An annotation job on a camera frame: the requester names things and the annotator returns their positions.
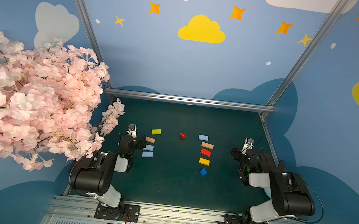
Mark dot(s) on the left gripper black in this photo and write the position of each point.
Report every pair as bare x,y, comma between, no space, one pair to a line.
138,143

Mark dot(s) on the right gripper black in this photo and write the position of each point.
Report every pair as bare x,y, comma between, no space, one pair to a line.
237,154

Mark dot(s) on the natural wood block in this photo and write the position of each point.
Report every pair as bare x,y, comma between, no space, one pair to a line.
207,146
150,140

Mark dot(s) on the lime green rectangular block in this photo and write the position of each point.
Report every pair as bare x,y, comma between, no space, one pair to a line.
156,132

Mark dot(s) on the light blue block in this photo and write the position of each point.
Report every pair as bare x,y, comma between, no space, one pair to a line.
147,154
203,137
149,148

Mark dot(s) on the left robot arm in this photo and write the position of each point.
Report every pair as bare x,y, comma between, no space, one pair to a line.
93,176

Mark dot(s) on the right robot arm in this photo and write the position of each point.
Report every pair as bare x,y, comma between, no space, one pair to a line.
289,194

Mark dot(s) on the black rubber glove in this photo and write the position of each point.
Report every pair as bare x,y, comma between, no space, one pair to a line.
267,164

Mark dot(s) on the red rectangular block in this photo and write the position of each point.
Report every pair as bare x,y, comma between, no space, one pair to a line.
205,152

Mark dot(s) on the yellow rectangular block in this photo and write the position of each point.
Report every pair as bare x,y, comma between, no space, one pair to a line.
204,161

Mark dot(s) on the blue cube block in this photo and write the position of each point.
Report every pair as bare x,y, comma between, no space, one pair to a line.
203,172

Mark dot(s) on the pink cherry blossom tree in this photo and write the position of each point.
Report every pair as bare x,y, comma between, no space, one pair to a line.
47,99

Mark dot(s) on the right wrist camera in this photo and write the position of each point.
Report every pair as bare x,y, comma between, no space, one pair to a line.
248,145

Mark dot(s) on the aluminium back frame bar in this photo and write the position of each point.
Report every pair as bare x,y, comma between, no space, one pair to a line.
189,100

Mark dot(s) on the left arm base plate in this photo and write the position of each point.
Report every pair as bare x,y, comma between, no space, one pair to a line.
125,212

